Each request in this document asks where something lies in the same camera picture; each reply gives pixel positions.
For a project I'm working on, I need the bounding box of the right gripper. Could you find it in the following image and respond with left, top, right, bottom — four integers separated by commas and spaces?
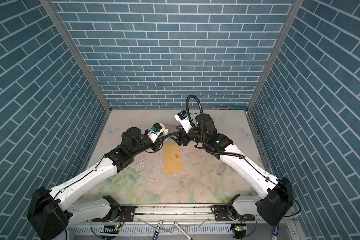
169, 123, 209, 146

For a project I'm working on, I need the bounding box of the yellow envelope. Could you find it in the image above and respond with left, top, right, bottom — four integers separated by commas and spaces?
163, 143, 183, 175

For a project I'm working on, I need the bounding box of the white glue stick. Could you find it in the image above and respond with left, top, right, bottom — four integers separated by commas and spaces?
162, 128, 169, 136

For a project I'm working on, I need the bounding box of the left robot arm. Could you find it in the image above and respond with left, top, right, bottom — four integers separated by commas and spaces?
27, 124, 168, 240

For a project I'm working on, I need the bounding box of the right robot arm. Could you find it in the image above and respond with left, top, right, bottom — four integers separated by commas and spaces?
169, 95, 297, 227

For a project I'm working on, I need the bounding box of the blue marker pen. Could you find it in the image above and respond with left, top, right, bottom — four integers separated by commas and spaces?
152, 221, 163, 240

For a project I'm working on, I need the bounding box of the black white marker pen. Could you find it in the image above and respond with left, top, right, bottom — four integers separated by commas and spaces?
173, 222, 193, 240

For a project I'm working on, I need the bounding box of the blue marker right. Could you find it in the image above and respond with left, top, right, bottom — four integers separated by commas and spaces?
271, 225, 280, 240

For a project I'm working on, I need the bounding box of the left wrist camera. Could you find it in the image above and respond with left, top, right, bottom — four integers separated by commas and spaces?
146, 123, 166, 143

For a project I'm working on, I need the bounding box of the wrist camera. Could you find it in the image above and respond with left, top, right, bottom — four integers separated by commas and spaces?
174, 110, 193, 133
146, 123, 166, 143

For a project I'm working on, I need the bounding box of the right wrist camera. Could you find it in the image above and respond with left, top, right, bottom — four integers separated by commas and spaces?
174, 110, 193, 133

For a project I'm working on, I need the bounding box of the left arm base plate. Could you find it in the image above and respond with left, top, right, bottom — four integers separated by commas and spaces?
92, 206, 136, 224

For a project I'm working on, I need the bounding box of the aluminium rail frame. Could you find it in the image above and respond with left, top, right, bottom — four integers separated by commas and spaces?
40, 202, 307, 240

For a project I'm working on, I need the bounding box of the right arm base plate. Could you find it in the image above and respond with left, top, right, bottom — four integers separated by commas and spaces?
211, 205, 256, 222

